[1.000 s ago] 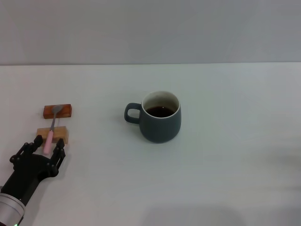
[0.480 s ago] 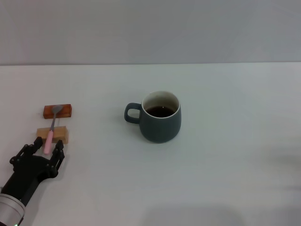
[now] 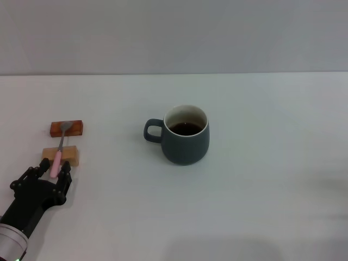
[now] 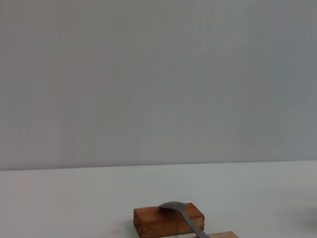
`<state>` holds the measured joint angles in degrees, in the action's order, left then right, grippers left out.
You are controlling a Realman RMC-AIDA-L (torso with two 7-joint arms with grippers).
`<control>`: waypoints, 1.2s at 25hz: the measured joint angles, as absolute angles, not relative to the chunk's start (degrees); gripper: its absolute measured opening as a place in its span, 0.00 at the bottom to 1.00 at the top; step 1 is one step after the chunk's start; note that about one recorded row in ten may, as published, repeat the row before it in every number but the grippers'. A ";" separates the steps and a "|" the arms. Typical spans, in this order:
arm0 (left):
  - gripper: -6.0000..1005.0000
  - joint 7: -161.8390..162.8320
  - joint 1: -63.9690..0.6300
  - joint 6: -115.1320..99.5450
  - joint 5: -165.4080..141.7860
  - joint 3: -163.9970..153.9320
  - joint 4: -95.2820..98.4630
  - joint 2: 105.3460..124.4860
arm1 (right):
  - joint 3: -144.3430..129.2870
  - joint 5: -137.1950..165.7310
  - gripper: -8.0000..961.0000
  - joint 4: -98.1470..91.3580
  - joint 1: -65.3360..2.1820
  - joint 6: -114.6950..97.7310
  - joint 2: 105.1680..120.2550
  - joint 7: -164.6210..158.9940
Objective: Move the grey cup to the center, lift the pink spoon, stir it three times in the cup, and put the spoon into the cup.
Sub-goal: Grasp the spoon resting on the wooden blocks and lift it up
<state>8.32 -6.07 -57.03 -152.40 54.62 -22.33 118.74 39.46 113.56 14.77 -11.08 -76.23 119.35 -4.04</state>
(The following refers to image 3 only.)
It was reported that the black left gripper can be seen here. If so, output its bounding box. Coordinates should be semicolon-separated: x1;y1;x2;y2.
0;158;73;235

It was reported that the pink handled metal spoon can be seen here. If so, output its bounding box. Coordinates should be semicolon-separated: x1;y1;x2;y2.
49;121;73;179

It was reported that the grey ceramic mug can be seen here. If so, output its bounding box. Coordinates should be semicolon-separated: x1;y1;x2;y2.
144;104;210;166

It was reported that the light wooden spoon rest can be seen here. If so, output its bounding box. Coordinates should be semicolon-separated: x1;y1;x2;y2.
41;145;80;167

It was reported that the reddish brown wooden block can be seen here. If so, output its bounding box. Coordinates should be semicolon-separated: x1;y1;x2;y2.
50;120;84;138

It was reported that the dark coffee liquid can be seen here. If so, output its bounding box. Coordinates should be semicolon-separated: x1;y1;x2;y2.
168;122;203;136

